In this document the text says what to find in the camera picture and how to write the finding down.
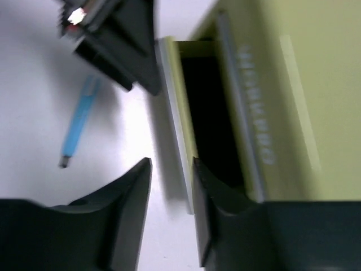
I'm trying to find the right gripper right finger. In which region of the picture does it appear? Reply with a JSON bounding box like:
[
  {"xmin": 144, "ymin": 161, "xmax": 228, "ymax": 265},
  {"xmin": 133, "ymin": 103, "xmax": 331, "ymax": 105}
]
[{"xmin": 193, "ymin": 158, "xmax": 360, "ymax": 270}]

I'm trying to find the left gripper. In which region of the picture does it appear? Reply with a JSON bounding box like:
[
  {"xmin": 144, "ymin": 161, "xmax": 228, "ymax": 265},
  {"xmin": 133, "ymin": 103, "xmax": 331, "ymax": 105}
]
[{"xmin": 58, "ymin": 0, "xmax": 161, "ymax": 95}]

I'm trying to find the green metal drawer box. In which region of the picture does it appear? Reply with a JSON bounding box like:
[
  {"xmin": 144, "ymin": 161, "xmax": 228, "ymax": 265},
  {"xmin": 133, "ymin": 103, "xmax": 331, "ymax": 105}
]
[{"xmin": 157, "ymin": 1, "xmax": 360, "ymax": 212}]

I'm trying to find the blue utility knife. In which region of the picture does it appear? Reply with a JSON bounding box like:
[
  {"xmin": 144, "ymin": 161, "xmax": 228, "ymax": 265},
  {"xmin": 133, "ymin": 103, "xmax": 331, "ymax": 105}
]
[{"xmin": 59, "ymin": 76, "xmax": 101, "ymax": 169}]

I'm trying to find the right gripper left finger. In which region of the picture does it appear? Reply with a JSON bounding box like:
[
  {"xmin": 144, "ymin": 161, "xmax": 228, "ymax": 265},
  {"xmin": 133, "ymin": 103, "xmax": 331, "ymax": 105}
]
[{"xmin": 1, "ymin": 158, "xmax": 152, "ymax": 270}]

